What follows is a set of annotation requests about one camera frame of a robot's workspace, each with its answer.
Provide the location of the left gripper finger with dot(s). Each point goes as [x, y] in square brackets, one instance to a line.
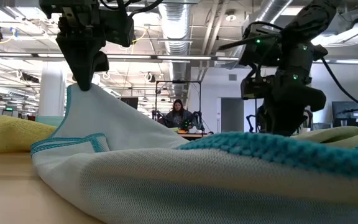
[79, 62]
[101, 63]

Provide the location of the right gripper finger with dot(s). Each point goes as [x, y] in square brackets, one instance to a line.
[284, 121]

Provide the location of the pale green microfiber towel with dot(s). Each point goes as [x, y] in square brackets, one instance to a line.
[322, 137]

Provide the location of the yellow microfiber towel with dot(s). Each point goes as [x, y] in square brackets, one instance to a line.
[11, 133]

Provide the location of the white towel with teal edge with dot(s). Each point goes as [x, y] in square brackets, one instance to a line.
[197, 186]

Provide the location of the small black robot arm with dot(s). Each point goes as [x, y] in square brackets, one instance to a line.
[198, 121]
[158, 119]

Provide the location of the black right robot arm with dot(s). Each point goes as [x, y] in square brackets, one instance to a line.
[309, 18]

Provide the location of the white round column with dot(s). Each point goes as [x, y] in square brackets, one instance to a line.
[51, 90]

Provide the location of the black computer monitor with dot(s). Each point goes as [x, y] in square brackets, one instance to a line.
[130, 102]

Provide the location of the dark grey computer monitor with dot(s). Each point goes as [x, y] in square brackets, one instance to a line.
[346, 109]

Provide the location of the teal translucent plastic bin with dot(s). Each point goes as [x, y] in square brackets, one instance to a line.
[48, 120]

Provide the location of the green exit sign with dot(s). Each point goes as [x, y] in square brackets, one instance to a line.
[8, 109]

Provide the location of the wooden work table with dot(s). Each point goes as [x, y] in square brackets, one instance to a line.
[194, 135]

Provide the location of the person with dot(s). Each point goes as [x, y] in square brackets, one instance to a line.
[178, 116]

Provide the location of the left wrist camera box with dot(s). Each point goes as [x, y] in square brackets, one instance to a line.
[117, 31]

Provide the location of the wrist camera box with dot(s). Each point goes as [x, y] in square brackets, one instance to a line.
[253, 88]
[117, 31]

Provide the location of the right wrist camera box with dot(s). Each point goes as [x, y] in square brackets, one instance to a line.
[253, 88]

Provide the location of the black rectangular rig frame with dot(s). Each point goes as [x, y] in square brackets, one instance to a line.
[179, 81]

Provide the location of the silver ceiling duct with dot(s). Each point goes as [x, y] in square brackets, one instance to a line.
[176, 28]

